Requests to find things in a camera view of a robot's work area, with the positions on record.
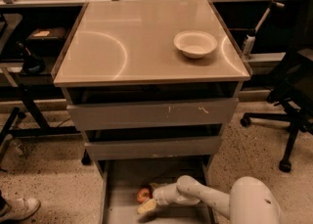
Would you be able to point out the white paper bowl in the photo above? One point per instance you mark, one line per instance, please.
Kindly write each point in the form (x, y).
(195, 44)

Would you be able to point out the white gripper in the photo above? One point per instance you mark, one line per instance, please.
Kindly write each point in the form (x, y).
(163, 194)

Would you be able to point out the grey drawer cabinet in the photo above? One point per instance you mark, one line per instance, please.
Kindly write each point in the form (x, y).
(123, 52)

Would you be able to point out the grey middle drawer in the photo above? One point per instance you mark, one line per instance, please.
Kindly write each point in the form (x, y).
(154, 148)

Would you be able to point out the grey open bottom drawer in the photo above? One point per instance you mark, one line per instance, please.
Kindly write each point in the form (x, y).
(124, 178)

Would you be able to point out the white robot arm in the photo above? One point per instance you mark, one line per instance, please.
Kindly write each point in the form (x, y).
(250, 201)

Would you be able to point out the black office chair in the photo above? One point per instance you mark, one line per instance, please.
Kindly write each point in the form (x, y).
(293, 84)

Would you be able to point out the black box on shelf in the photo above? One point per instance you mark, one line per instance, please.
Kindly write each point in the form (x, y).
(47, 41)

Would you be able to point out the black desk frame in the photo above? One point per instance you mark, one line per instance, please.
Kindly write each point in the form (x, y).
(43, 126)

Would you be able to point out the white sneaker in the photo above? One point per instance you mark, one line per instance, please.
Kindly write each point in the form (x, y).
(19, 209)

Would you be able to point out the grey top drawer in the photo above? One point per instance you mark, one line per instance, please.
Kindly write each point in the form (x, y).
(152, 114)

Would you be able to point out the red apple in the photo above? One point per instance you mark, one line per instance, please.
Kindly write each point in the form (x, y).
(143, 195)

